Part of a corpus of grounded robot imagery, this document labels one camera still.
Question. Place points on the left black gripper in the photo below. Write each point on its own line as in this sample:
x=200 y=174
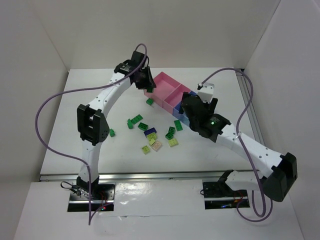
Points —
x=145 y=80

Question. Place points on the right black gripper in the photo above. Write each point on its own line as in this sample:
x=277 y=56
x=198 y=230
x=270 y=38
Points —
x=188 y=105

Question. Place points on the small green lego brick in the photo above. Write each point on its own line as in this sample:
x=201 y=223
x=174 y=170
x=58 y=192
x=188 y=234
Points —
x=112 y=133

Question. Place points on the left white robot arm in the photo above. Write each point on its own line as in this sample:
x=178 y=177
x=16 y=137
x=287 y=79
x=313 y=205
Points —
x=91 y=118

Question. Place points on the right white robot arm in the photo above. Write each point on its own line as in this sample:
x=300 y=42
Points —
x=279 y=171

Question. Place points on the green lego near container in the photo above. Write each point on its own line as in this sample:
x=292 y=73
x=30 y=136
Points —
x=149 y=101

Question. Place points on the large pink container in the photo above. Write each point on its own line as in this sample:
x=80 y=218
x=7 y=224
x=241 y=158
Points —
x=165 y=85

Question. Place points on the small pink container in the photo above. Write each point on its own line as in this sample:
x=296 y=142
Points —
x=174 y=98

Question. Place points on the light blue container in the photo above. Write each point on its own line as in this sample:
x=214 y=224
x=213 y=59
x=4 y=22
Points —
x=186 y=121

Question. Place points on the dark blue container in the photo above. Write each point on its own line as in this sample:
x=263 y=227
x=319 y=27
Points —
x=176 y=111

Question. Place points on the long green lego brick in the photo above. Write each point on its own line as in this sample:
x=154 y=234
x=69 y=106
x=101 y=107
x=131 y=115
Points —
x=136 y=119

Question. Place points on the long green lego right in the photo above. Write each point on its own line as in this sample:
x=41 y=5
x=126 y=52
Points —
x=178 y=125

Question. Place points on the dark blue lego brick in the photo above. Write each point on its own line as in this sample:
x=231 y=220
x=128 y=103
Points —
x=150 y=131

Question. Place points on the green lego brick pair lower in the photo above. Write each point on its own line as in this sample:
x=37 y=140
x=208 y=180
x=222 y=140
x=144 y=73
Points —
x=169 y=136

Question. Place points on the lime lego brick right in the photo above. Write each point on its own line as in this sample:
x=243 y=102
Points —
x=173 y=142

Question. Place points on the lime lego brick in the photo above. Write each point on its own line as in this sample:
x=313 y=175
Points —
x=152 y=136
x=173 y=142
x=145 y=149

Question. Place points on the lime lego brick upper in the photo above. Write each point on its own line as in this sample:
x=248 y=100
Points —
x=152 y=136

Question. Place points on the beige lego brick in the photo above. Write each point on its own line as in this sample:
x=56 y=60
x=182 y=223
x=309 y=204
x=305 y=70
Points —
x=155 y=144

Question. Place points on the lime lego brick lower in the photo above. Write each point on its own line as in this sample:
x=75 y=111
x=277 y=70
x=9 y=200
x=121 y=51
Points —
x=145 y=149

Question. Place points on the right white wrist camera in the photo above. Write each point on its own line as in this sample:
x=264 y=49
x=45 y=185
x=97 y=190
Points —
x=205 y=91

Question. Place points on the aluminium side rail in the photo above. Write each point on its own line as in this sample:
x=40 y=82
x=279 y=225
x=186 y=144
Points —
x=252 y=110

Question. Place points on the aluminium front rail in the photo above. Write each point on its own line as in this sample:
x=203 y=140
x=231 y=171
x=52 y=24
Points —
x=113 y=177

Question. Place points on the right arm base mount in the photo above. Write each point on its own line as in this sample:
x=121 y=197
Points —
x=217 y=195

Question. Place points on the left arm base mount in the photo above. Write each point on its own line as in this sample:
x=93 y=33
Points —
x=101 y=201

